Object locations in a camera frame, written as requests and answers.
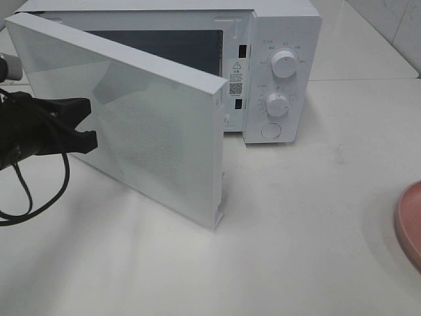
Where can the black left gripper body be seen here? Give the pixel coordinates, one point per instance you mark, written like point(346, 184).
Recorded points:
point(32, 126)

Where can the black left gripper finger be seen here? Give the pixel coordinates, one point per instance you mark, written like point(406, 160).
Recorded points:
point(11, 68)
point(79, 142)

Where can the white microwave door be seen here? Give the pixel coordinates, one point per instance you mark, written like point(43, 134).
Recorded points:
point(159, 124)

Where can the round white door button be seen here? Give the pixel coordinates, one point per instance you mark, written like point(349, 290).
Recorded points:
point(271, 130)

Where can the white timer knob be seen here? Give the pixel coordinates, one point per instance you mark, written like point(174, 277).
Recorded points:
point(277, 105)

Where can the pink round plate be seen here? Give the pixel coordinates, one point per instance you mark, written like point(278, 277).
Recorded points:
point(407, 223)

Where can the white warning label sticker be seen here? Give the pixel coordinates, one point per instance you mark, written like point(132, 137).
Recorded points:
point(236, 76)

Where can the white microwave oven body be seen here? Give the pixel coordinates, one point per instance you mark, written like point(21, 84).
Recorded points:
point(202, 35)

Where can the upper white power knob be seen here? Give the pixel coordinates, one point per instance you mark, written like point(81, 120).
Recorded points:
point(284, 63)

